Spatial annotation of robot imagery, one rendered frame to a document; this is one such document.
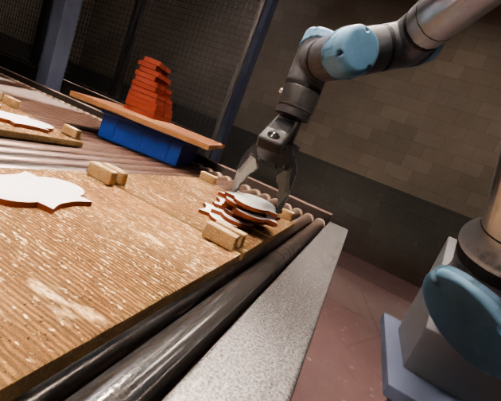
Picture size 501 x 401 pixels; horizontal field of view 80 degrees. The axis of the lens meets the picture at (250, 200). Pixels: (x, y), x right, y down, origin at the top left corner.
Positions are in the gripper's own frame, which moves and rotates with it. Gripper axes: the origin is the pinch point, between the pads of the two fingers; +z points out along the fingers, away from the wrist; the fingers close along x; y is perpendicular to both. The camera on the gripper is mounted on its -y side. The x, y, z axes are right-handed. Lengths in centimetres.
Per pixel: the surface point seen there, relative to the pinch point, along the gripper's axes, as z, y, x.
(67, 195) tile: 5.0, -26.9, 20.1
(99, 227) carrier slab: 5.9, -29.2, 12.2
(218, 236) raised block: 4.5, -16.8, 0.3
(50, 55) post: -14, 94, 168
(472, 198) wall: -52, 431, -214
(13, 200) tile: 5.0, -34.3, 20.1
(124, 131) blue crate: 2, 33, 59
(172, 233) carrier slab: 5.9, -20.5, 6.1
